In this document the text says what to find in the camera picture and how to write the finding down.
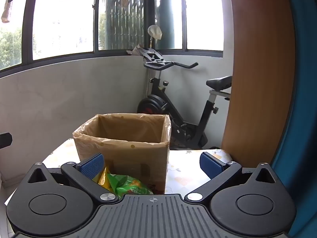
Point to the wooden panel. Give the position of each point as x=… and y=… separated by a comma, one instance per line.
x=260, y=79

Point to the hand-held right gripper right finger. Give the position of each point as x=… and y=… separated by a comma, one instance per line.
x=210, y=164

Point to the teal blue panel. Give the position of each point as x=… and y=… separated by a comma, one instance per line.
x=302, y=129

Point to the floral checked tablecloth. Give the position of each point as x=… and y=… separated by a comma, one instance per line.
x=188, y=173

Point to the cardboard box with plastic liner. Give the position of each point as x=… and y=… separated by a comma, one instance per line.
x=128, y=158

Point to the black window frame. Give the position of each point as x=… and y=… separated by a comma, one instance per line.
x=95, y=29

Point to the green snack packet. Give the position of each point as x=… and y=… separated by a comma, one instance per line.
x=130, y=186

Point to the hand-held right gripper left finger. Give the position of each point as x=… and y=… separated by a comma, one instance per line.
x=92, y=166

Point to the beige hanging garment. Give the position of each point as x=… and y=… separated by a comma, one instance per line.
x=7, y=5

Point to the black exercise bike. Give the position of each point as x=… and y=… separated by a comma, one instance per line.
x=158, y=101

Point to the crumpled paper on sill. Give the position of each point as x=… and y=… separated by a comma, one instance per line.
x=135, y=50

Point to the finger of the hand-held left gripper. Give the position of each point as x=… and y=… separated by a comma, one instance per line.
x=5, y=140

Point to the yellow snack packet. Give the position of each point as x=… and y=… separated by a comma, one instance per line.
x=105, y=182

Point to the white cloth on pole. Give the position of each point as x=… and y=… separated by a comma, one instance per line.
x=154, y=32

